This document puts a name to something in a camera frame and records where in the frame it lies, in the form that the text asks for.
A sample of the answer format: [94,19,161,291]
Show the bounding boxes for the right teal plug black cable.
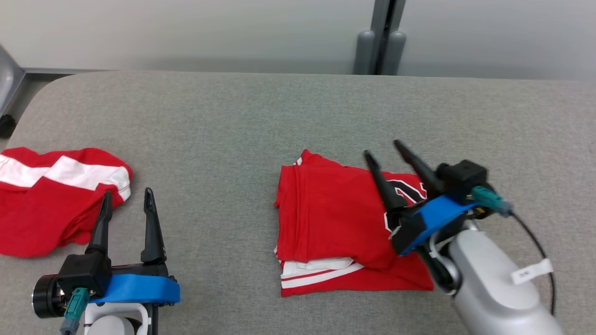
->
[471,186,557,317]

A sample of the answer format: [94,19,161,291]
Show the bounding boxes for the red shorts white stripe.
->
[0,147,134,258]

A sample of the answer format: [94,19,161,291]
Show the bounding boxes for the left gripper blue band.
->
[32,188,181,319]

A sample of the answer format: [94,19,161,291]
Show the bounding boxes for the teal plug black cable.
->
[60,288,90,335]
[471,186,557,317]

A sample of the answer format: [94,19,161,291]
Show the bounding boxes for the left teal plug black cable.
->
[60,288,90,335]

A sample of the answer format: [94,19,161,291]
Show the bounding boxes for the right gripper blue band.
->
[363,140,478,256]

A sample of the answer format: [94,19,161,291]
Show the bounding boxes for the white label tag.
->
[511,259,554,285]

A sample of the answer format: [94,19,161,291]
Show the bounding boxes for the grey metal partition post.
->
[353,0,406,75]

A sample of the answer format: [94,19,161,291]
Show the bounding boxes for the grey metal frame with caster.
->
[0,44,117,138]

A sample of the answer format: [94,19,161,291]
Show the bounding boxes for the red jersey shirt white sleeves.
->
[274,149,436,297]

